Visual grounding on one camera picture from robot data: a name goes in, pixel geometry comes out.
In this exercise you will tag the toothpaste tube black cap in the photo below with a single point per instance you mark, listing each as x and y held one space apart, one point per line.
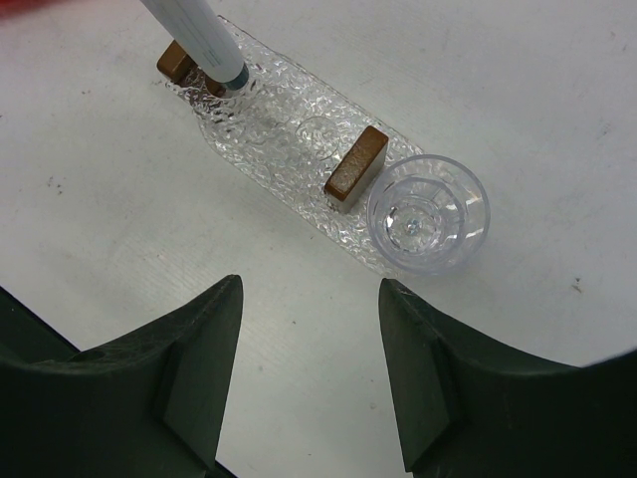
198 30

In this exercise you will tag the clear plastic cup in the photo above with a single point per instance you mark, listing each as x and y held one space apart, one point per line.
428 214

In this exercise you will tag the red plastic compartment box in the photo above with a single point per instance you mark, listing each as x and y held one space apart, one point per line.
12 8

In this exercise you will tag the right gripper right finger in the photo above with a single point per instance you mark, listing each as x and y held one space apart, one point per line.
467 405

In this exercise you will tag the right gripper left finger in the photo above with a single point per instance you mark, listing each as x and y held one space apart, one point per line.
148 404

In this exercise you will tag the clear tray brown handles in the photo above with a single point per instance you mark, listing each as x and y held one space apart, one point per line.
288 130

